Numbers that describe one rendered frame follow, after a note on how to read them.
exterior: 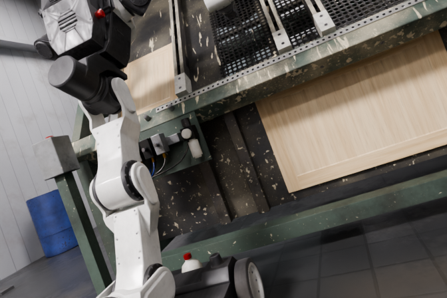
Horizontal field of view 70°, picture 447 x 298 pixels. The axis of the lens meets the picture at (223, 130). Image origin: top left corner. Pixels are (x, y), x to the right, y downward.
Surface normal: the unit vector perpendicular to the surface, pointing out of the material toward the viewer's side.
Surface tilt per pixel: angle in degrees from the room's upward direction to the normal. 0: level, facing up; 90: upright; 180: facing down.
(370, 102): 90
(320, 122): 90
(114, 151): 64
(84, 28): 82
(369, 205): 90
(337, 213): 90
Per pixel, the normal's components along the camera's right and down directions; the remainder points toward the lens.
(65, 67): -0.35, -0.30
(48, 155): -0.23, 0.07
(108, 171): -0.40, -0.54
